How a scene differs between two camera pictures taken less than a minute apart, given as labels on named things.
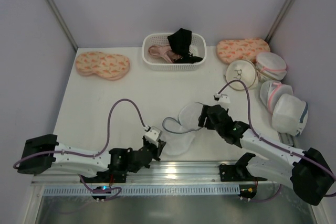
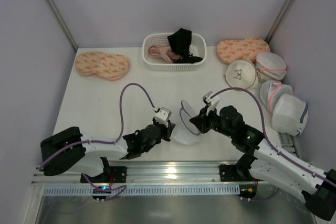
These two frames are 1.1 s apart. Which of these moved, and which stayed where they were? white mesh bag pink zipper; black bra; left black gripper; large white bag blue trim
Moved: left black gripper
Stayed: white mesh bag pink zipper; large white bag blue trim; black bra
